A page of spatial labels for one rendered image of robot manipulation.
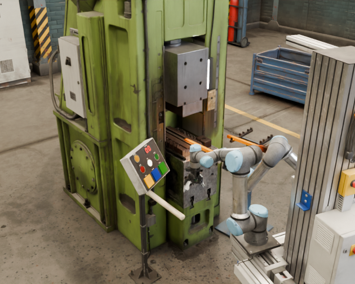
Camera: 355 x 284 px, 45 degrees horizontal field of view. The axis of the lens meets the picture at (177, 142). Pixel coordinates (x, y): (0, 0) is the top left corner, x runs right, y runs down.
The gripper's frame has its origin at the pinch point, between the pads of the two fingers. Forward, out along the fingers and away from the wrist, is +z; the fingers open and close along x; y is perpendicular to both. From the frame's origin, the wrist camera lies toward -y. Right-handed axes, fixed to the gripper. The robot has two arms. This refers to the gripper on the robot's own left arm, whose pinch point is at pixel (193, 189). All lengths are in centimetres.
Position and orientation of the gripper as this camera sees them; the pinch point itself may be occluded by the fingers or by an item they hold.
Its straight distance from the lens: 300.8
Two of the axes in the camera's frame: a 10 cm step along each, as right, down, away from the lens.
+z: 0.0, 8.9, 4.5
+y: 4.0, 4.1, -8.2
